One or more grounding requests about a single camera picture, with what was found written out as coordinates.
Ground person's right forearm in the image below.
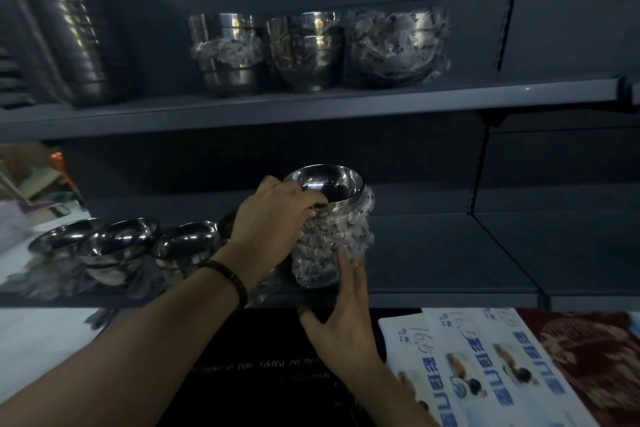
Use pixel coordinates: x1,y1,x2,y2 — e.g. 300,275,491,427
344,356,442,427

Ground black bracelet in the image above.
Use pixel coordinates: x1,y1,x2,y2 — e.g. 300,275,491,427
199,259,249,310

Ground black box with white print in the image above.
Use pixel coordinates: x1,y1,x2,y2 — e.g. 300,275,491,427
159,308,423,427

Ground unwrapped stack of steel bowls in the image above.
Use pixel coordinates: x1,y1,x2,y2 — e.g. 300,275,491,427
265,11,347,93

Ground white packet with blue print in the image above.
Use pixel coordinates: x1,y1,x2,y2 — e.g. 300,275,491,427
378,308,598,427

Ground person's right hand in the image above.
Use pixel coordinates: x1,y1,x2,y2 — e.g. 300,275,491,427
297,246,386,383

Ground dark grey shelf board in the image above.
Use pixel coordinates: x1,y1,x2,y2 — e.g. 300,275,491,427
0,74,627,143
0,184,546,310

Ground person's left forearm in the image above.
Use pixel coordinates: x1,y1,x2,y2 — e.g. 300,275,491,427
0,262,241,427

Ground person's left hand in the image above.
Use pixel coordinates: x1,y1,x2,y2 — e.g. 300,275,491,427
215,175,329,290

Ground fully wrapped steel bowl bundle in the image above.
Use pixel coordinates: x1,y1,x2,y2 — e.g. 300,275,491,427
344,7,452,89

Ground red patterned packet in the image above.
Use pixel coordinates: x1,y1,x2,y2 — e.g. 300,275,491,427
517,310,640,427

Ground crumpled clear plastic wrap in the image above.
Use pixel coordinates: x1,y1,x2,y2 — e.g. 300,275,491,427
0,259,168,303

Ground single shiny steel bowl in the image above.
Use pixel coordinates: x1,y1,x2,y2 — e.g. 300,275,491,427
283,163,367,208

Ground colourful boxed goods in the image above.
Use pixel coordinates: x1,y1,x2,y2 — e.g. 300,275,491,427
0,141,92,247

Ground half-wrapped stack of steel bowls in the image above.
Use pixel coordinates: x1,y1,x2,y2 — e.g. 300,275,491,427
188,12,267,97

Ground plastic-wrapped stack of steel bowls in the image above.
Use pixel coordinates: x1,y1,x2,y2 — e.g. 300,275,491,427
289,186,376,290

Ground white flat packet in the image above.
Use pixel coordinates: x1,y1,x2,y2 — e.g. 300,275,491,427
0,308,103,405

